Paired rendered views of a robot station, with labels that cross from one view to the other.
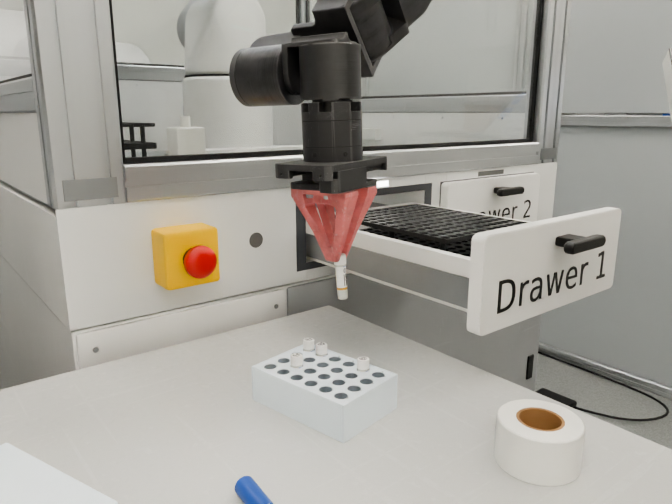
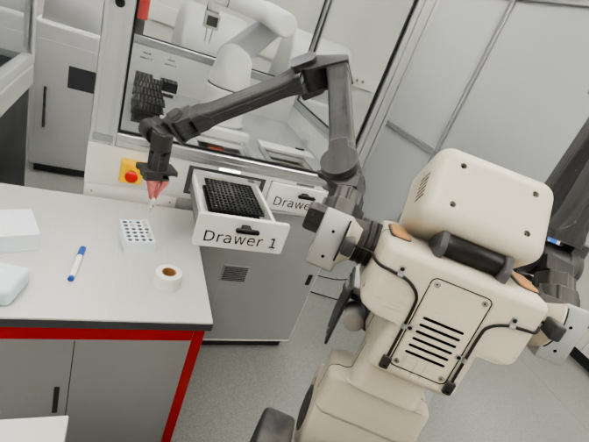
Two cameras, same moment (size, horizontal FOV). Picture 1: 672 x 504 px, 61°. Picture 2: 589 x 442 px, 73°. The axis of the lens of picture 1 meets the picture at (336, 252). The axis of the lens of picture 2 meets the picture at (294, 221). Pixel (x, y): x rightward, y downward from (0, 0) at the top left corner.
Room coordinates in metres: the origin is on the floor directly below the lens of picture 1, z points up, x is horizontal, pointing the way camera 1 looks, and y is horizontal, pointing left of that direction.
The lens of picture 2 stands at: (-0.37, -0.59, 1.48)
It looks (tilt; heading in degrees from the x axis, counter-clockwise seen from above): 25 degrees down; 11
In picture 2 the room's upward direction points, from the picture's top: 21 degrees clockwise
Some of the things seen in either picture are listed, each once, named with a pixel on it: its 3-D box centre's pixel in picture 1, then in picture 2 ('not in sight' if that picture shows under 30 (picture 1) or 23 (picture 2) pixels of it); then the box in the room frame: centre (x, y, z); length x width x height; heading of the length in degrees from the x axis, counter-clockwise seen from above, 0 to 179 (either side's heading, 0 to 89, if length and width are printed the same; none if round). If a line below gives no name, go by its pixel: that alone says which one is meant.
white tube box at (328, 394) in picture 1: (323, 387); (136, 235); (0.53, 0.01, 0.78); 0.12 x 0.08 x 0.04; 49
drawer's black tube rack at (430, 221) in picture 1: (427, 239); (230, 203); (0.82, -0.14, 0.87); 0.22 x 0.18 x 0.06; 38
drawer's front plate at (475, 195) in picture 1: (492, 205); (301, 200); (1.11, -0.31, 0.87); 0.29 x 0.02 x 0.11; 128
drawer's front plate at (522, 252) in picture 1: (551, 264); (242, 233); (0.66, -0.26, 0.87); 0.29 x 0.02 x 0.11; 128
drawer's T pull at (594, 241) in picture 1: (575, 242); (246, 229); (0.64, -0.28, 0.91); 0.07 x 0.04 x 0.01; 128
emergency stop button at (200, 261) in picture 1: (198, 261); (131, 175); (0.67, 0.17, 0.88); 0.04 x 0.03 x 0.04; 128
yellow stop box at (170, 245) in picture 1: (187, 255); (131, 172); (0.69, 0.19, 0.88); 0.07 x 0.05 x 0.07; 128
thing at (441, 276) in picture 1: (423, 241); (230, 203); (0.83, -0.13, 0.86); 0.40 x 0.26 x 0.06; 38
